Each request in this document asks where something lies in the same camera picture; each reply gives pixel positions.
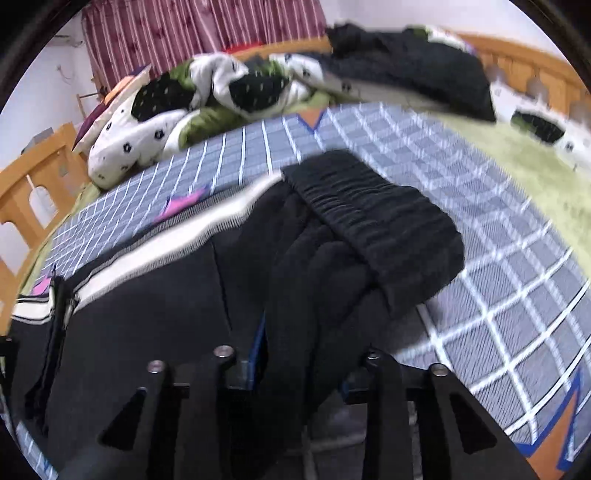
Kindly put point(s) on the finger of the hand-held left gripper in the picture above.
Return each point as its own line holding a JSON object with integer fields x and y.
{"x": 55, "y": 304}

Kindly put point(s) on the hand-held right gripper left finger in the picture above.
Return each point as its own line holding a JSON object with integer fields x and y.
{"x": 257, "y": 350}

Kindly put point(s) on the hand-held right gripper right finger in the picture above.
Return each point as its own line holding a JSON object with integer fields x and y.
{"x": 376, "y": 378}

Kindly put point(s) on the white flower print quilt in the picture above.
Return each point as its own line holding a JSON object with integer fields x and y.
{"x": 138, "y": 134}

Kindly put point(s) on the purple patterned pillow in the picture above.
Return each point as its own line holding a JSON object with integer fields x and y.
{"x": 99, "y": 115}

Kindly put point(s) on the wooden coat rack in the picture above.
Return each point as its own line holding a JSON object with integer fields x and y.
{"x": 82, "y": 104}

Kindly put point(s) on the grey checked star bed sheet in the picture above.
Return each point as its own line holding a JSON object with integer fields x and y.
{"x": 461, "y": 184}

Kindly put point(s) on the dark red striped curtain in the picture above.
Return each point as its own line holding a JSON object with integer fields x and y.
{"x": 184, "y": 27}

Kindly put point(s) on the black padded jacket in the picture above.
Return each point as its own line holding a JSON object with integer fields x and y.
{"x": 415, "y": 64}

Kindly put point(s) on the wooden bed frame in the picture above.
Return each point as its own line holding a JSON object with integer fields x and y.
{"x": 27, "y": 184}

